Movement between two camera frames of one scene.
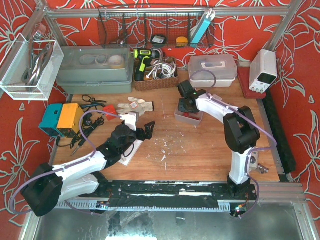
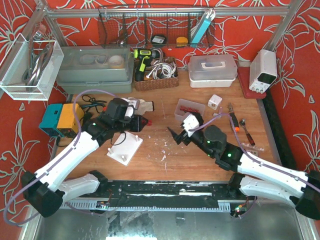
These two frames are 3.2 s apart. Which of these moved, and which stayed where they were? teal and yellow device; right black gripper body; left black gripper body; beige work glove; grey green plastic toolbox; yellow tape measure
Moved: right black gripper body; left black gripper body
Stayed: yellow tape measure; beige work glove; grey green plastic toolbox; teal and yellow device
